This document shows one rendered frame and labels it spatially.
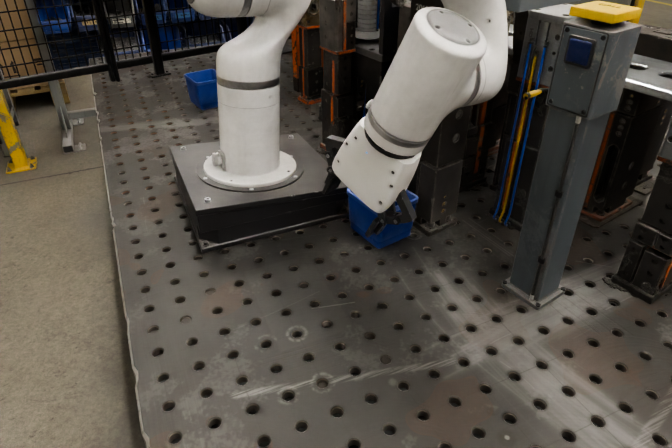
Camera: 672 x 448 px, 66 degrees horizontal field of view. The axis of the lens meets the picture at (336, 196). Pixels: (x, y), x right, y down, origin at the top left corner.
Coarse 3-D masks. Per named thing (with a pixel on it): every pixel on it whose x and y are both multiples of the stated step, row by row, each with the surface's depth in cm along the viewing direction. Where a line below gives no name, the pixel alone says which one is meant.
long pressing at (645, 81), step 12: (636, 60) 99; (648, 60) 99; (660, 60) 99; (636, 72) 93; (648, 72) 93; (660, 72) 93; (624, 84) 89; (636, 84) 87; (648, 84) 86; (660, 84) 87; (660, 96) 85
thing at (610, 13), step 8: (576, 8) 64; (584, 8) 63; (592, 8) 63; (600, 8) 63; (608, 8) 63; (616, 8) 63; (624, 8) 63; (632, 8) 63; (640, 8) 63; (576, 16) 65; (584, 16) 64; (592, 16) 63; (600, 16) 62; (608, 16) 61; (616, 16) 61; (624, 16) 62; (632, 16) 63; (600, 24) 64; (608, 24) 64
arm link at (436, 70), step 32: (416, 32) 53; (448, 32) 52; (480, 32) 55; (416, 64) 54; (448, 64) 52; (384, 96) 59; (416, 96) 56; (448, 96) 56; (384, 128) 60; (416, 128) 59
